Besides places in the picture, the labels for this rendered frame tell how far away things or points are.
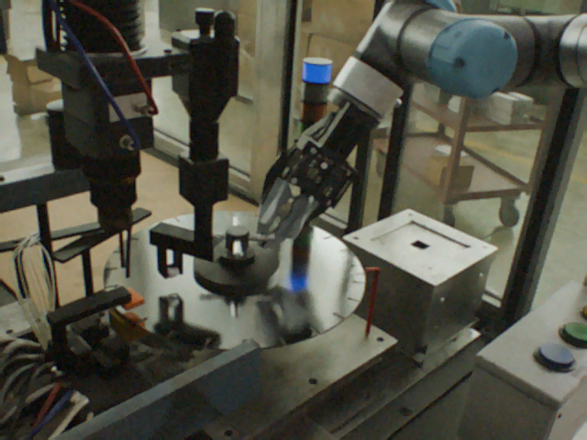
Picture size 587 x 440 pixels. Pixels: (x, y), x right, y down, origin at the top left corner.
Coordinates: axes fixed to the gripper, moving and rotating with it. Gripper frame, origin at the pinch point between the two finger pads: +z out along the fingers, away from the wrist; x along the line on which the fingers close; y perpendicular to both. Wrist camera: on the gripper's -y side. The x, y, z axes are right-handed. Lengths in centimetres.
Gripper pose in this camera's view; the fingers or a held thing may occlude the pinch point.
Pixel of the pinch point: (266, 236)
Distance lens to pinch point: 78.8
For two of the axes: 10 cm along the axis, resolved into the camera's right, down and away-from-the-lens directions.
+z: -5.4, 8.2, 1.9
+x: 8.4, 5.1, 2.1
